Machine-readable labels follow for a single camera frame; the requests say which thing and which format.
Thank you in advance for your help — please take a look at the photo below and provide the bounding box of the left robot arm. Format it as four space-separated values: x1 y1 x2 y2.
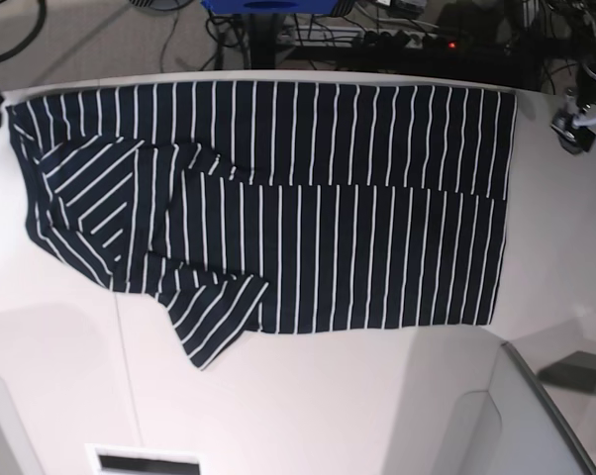
546 1 596 106

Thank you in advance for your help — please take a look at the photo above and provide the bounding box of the black power strip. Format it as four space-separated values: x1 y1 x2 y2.
358 30 463 50

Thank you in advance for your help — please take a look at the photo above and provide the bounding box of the navy white striped t-shirt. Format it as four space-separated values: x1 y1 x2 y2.
7 81 517 369

